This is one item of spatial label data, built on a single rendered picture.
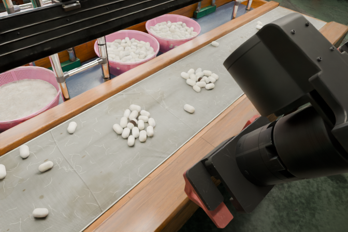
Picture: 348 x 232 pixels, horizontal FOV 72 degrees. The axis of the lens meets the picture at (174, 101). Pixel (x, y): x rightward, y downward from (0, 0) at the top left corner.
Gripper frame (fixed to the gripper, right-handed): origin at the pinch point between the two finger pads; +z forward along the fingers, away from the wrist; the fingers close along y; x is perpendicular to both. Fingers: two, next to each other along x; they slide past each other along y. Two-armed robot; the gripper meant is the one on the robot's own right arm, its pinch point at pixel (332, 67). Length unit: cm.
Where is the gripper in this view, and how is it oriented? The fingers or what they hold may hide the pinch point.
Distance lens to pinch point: 68.4
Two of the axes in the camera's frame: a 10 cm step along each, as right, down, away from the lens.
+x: 5.6, 8.1, -1.4
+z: -3.7, 4.0, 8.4
